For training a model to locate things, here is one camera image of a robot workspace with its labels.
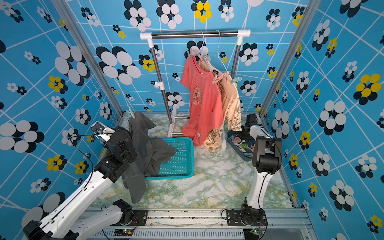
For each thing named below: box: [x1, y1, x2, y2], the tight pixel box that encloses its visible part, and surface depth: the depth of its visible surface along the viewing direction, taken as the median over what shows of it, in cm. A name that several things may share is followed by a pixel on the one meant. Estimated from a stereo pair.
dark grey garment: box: [122, 111, 178, 204], surface depth 90 cm
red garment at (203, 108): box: [181, 55, 224, 147], surface depth 84 cm
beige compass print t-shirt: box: [198, 55, 242, 153], surface depth 72 cm
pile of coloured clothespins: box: [229, 135, 255, 158], surface depth 101 cm
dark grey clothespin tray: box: [227, 130, 256, 162], surface depth 100 cm
